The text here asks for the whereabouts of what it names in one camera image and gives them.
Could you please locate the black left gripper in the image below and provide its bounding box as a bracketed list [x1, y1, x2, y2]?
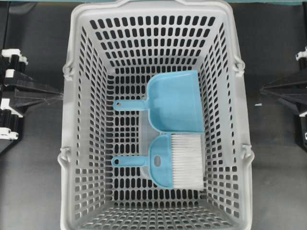
[0, 49, 63, 153]

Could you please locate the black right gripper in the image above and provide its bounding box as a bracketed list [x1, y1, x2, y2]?
[260, 46, 307, 147]

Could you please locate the grey plastic shopping basket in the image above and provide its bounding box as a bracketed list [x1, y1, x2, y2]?
[58, 0, 254, 230]

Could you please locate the blue white-bristled hand brush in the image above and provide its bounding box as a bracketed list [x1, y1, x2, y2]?
[111, 133, 204, 190]

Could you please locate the blue plastic dustpan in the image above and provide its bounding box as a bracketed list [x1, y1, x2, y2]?
[113, 70, 204, 134]

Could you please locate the black cable left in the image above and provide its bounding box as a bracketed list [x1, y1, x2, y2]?
[1, 0, 12, 51]

